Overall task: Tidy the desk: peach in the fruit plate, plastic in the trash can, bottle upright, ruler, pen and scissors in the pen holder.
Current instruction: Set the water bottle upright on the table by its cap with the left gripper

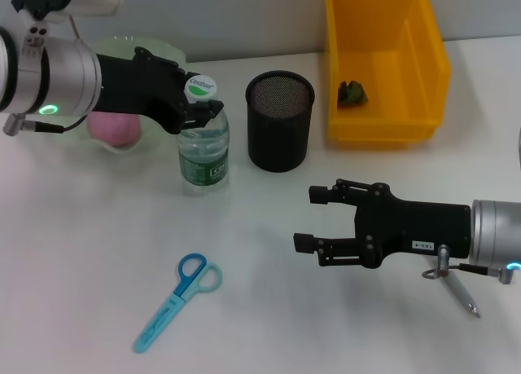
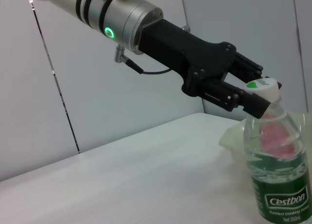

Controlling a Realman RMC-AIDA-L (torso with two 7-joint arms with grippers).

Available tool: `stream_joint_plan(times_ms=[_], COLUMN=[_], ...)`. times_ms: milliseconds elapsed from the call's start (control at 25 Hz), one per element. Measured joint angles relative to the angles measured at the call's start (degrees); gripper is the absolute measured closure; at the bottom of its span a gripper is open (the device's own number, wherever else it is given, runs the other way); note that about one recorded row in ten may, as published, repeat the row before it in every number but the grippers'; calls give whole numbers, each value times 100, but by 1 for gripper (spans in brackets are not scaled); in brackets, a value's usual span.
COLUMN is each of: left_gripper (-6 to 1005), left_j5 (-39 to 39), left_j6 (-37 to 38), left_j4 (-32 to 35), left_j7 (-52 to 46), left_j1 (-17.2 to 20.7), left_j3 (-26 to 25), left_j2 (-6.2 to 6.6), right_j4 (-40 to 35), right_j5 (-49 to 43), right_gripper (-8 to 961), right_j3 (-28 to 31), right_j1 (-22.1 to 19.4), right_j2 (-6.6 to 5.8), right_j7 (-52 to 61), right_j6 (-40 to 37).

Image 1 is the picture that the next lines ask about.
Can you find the yellow plastic bin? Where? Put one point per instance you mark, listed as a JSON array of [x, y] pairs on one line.
[[366, 44]]

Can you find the clear green-label water bottle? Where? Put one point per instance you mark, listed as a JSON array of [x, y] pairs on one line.
[[203, 162]]

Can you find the pink peach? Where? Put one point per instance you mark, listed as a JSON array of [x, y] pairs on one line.
[[116, 129]]

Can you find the silver white pen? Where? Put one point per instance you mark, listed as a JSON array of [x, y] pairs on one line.
[[464, 294]]

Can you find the blue scissors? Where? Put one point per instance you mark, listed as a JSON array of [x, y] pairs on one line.
[[163, 313]]

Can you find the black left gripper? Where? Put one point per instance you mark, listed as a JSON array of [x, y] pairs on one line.
[[138, 89]]

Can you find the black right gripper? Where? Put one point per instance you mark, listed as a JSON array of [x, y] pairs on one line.
[[419, 227]]

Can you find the black mesh pen holder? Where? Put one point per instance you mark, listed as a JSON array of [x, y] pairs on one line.
[[277, 146]]

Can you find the green plastic wrapper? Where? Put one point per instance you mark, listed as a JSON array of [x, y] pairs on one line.
[[352, 93]]

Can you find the translucent green fruit plate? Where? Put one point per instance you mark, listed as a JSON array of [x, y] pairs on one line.
[[163, 52]]

